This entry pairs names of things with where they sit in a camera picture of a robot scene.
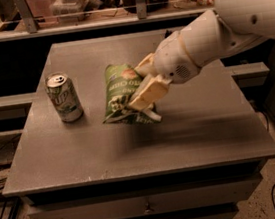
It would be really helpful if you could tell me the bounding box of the clear plastic container on shelf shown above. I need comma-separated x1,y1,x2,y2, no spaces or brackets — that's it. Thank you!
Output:
50,0,88,24

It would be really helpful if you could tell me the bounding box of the green jalapeno chip bag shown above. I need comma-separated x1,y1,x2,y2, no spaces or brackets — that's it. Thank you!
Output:
104,64,162,125

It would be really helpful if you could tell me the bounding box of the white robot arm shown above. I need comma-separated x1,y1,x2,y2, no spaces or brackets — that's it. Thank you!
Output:
129,0,275,111

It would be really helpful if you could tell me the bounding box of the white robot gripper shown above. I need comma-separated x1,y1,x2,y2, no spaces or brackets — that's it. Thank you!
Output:
128,31,201,111

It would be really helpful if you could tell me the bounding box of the grey cabinet upper drawer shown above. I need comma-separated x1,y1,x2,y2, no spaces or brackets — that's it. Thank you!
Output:
28,173,262,219

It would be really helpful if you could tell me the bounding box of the black power adapter left floor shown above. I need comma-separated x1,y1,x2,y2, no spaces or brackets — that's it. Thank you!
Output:
0,143,16,168

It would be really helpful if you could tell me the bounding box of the black remote control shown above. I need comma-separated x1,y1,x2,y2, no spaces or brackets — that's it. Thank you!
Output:
164,30,173,38

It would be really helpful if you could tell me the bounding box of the grey metal shelf rail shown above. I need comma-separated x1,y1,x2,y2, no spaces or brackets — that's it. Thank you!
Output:
0,0,208,41

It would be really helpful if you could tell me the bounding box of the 7up soda can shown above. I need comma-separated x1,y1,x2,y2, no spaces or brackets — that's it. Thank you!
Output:
45,72,83,123

